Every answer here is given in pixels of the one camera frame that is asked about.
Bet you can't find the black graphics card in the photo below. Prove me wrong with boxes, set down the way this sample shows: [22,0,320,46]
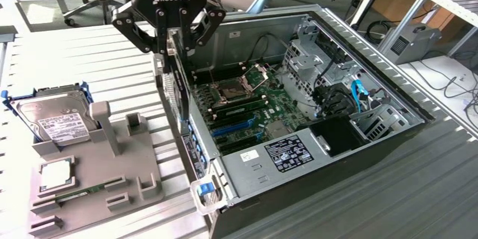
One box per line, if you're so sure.
[159,27,195,142]

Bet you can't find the office chair base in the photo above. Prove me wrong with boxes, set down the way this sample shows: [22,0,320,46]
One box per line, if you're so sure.
[62,0,127,26]

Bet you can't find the metal socket cover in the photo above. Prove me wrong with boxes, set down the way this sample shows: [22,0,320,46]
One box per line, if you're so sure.
[241,64,270,86]

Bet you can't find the CPU socket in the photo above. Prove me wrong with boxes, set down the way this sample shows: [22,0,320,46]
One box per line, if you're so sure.
[210,79,246,104]

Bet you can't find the metal drive cage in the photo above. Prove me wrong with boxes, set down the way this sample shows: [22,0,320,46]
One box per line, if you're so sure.
[282,37,340,107]

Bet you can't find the black installed RAM stick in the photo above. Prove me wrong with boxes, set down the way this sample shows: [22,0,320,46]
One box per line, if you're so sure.
[211,100,269,120]

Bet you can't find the green motherboard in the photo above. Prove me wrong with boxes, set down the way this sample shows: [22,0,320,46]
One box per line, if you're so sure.
[190,62,298,156]

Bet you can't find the blue expansion slot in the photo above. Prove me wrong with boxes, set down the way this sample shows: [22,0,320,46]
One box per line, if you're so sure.
[210,118,253,137]

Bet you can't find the hard disk in blue caddy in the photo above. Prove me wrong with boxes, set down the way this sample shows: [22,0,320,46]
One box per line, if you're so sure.
[0,81,95,147]

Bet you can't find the black expansion slot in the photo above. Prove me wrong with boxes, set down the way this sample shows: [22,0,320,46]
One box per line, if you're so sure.
[218,134,265,153]

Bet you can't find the grey parts rack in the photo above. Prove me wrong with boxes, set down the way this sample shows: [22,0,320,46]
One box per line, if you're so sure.
[27,101,170,237]

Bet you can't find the grey power supply unit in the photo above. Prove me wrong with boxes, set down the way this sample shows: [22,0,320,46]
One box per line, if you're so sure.
[219,129,329,198]

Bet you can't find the silver CPU chip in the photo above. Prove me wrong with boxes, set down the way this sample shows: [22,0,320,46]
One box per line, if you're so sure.
[39,162,78,191]

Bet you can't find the grey controller box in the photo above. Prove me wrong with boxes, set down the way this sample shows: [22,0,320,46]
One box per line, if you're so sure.
[389,24,445,65]

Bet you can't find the metal disk bay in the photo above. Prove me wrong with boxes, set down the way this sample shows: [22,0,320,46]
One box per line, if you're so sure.
[350,104,406,142]

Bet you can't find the green RAM stick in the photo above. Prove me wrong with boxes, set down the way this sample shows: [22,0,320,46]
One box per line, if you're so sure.
[55,182,115,204]

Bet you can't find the open black PC case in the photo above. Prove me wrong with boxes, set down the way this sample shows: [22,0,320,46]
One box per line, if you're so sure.
[153,3,437,239]

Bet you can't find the black looped wire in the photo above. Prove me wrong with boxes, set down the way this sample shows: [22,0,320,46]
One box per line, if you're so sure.
[250,34,292,65]

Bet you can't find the black power wire bundle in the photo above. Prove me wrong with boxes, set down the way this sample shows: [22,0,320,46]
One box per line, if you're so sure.
[313,84,356,118]

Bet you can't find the blue SATA wire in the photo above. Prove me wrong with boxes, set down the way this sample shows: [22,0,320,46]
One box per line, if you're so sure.
[350,79,368,114]

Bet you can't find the grey case handle blue latch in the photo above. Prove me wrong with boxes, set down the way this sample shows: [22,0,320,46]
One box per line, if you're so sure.
[190,176,227,217]

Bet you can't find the black floor cable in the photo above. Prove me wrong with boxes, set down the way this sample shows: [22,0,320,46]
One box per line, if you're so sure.
[406,61,478,111]

